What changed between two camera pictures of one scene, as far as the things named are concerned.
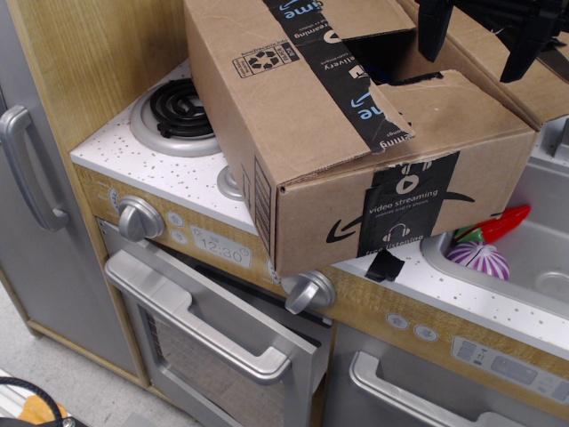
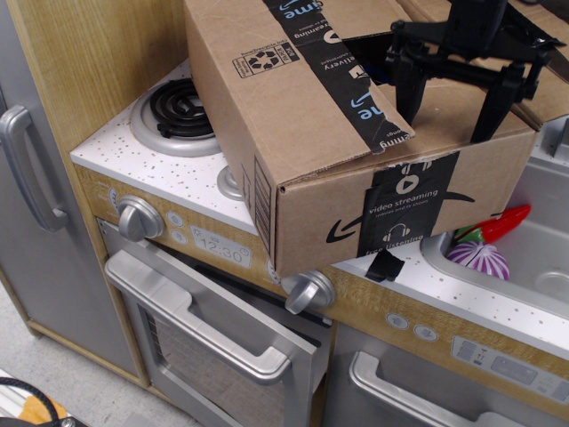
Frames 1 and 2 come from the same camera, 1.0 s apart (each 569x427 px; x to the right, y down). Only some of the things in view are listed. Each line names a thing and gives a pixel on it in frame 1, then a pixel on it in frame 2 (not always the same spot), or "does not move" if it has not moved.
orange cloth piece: [36, 411] does not move
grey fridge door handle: [12, 125] does not move
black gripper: [543, 20] → [482, 38]
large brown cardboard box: [358, 142] does not move
